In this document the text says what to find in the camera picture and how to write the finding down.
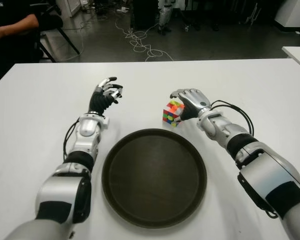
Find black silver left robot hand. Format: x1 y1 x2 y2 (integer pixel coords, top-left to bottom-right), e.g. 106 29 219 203
89 76 124 115

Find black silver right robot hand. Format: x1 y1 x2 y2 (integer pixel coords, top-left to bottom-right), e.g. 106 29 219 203
169 87 212 126

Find multicoloured Rubik's cube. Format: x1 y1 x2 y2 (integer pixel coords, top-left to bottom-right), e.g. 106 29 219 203
162 99 186 128

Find bystander bare forearm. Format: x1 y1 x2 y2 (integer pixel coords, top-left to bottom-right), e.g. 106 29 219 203
0 12 40 41

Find round dark brown plate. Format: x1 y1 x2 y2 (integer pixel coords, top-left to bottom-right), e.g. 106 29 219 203
101 128 208 229

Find white standing robot legs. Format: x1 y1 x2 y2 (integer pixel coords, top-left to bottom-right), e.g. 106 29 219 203
157 0 173 35

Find black office chair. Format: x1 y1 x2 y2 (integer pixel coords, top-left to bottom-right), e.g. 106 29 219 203
36 3 81 63

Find white box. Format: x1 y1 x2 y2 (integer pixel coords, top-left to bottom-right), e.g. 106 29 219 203
55 0 83 18

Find tall black cabinet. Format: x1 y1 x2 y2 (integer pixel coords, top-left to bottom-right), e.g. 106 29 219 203
131 0 161 30

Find bystander black clothed body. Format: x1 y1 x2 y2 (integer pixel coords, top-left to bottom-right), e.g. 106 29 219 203
0 0 43 86

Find grey metal folding stand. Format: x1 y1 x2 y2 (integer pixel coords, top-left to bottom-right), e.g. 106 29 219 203
244 0 263 26

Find white side table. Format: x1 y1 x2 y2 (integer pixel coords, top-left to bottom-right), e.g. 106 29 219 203
281 46 300 70

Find white cabinet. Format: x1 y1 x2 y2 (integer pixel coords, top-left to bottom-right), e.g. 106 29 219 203
274 0 300 33

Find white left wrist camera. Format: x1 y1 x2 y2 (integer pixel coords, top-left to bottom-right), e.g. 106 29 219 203
99 115 111 129

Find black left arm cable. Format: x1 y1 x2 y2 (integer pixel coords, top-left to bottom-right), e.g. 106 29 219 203
62 116 80 161

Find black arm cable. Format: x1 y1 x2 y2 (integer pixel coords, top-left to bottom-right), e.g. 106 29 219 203
211 99 278 220
62 116 80 161

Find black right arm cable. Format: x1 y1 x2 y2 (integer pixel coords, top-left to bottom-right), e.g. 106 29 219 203
211 99 278 220

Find tangled white floor cable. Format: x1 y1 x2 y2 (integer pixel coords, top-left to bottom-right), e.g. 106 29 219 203
114 17 175 62

